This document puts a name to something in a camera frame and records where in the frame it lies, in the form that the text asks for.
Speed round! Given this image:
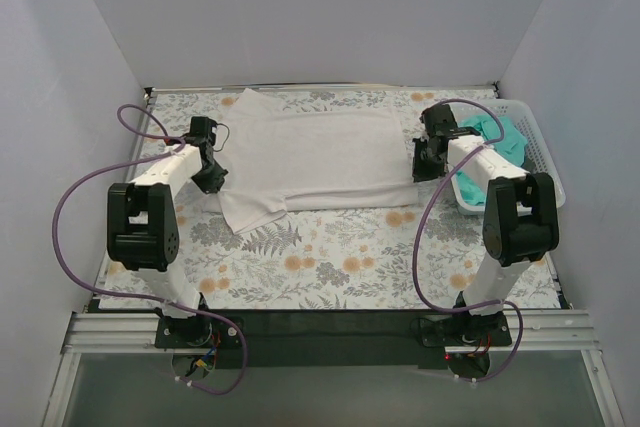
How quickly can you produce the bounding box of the white t shirt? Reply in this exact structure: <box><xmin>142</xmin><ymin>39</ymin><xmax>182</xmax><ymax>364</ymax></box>
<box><xmin>203</xmin><ymin>89</ymin><xmax>418</xmax><ymax>234</ymax></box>

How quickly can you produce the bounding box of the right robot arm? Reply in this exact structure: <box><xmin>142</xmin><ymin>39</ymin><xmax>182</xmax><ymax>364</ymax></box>
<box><xmin>412</xmin><ymin>100</ymin><xmax>559</xmax><ymax>346</ymax></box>

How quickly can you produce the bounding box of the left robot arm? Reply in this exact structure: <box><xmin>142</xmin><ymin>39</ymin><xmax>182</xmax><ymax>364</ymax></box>
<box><xmin>107</xmin><ymin>116</ymin><xmax>228</xmax><ymax>347</ymax></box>

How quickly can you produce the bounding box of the white plastic laundry basket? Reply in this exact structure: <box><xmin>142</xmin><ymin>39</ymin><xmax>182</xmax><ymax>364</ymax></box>
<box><xmin>447</xmin><ymin>99</ymin><xmax>566</xmax><ymax>216</ymax></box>

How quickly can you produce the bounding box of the teal t shirt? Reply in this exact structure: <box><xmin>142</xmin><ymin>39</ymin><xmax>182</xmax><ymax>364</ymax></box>
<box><xmin>456</xmin><ymin>114</ymin><xmax>528</xmax><ymax>206</ymax></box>

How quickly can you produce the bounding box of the floral patterned table mat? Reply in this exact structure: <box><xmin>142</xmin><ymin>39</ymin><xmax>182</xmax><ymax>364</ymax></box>
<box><xmin>97</xmin><ymin>87</ymin><xmax>561</xmax><ymax>311</ymax></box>

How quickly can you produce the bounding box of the grey garment in basket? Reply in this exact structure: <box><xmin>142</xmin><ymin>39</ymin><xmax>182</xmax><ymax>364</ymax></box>
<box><xmin>521</xmin><ymin>156</ymin><xmax>538</xmax><ymax>174</ymax></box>

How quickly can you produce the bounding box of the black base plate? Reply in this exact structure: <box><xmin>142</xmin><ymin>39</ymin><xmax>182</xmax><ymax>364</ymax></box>
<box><xmin>154</xmin><ymin>310</ymin><xmax>515</xmax><ymax>369</ymax></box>

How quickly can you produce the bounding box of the aluminium frame rail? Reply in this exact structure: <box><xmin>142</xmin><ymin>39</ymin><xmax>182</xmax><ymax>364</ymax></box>
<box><xmin>62</xmin><ymin>310</ymin><xmax>601</xmax><ymax>353</ymax></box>

